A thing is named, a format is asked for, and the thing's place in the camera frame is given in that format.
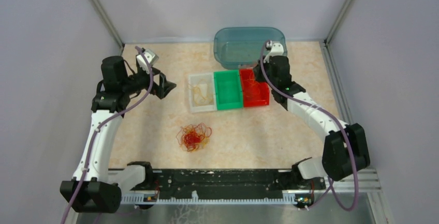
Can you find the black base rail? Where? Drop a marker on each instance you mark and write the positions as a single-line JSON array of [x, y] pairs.
[[141, 185]]

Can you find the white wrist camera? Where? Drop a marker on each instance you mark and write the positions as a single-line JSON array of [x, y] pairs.
[[274, 49], [146, 59]]

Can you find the green plastic bin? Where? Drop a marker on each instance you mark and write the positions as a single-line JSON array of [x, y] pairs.
[[228, 90]]

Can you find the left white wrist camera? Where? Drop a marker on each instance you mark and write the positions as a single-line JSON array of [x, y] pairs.
[[146, 59]]

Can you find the blue transparent plastic tub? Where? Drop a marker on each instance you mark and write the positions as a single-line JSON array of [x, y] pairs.
[[239, 47]]

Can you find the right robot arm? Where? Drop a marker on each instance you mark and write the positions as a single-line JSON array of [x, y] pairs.
[[345, 147]]

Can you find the red plastic bin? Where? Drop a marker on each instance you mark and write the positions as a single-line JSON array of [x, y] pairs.
[[255, 94]]

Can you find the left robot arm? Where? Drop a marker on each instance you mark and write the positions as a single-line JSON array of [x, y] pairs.
[[99, 136]]

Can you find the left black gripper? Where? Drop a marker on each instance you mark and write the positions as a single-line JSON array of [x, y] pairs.
[[165, 86]]

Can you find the white plastic bin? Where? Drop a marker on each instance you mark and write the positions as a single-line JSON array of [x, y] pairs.
[[201, 93]]

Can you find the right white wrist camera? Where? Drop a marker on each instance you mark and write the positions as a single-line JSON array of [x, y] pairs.
[[274, 49]]

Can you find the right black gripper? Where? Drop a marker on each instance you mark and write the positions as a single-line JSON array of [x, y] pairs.
[[257, 71]]

